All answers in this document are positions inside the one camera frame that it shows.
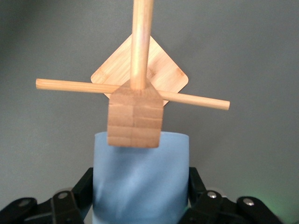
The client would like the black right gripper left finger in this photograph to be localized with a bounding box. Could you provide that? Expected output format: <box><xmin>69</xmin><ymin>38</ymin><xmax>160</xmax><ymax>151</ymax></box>
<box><xmin>0</xmin><ymin>167</ymin><xmax>94</xmax><ymax>224</ymax></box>

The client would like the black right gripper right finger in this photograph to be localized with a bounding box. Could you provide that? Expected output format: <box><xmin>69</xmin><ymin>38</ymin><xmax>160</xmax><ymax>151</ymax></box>
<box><xmin>179</xmin><ymin>167</ymin><xmax>288</xmax><ymax>224</ymax></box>

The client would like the light blue plastic cup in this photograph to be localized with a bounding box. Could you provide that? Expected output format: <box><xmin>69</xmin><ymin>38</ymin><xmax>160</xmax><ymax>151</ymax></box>
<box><xmin>92</xmin><ymin>131</ymin><xmax>190</xmax><ymax>224</ymax></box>

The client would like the wooden mug rack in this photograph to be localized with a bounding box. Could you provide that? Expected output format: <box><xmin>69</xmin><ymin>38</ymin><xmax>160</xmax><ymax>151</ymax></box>
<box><xmin>36</xmin><ymin>0</ymin><xmax>231</xmax><ymax>148</ymax></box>

